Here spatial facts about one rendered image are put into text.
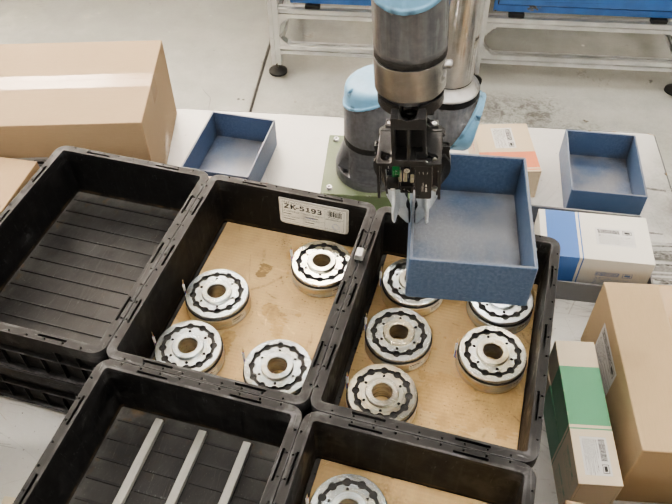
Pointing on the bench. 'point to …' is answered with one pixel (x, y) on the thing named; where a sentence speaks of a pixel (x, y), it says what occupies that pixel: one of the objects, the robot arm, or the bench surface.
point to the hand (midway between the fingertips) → (412, 209)
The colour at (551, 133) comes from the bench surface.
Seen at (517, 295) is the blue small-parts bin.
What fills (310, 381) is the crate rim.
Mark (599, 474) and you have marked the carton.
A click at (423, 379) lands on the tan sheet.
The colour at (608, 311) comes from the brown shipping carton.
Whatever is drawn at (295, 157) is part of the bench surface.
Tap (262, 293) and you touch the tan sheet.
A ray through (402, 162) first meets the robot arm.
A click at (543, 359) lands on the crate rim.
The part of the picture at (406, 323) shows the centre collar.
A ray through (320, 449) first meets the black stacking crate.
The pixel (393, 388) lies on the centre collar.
